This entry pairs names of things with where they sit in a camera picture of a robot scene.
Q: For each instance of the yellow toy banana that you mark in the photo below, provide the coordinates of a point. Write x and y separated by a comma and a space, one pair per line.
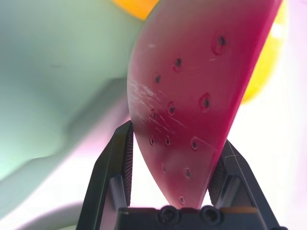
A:
263, 72

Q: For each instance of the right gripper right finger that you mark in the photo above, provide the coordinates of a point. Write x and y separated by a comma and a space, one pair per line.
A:
242, 187

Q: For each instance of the toy watermelon slice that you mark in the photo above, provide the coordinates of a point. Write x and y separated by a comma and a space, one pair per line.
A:
192, 95

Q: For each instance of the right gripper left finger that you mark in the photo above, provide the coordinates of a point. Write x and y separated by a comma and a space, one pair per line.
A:
105, 182

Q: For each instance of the yellow plastic plate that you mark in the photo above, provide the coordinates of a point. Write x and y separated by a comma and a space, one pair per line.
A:
134, 8

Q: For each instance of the green cutting board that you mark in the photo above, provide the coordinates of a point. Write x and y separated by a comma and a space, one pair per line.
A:
48, 72

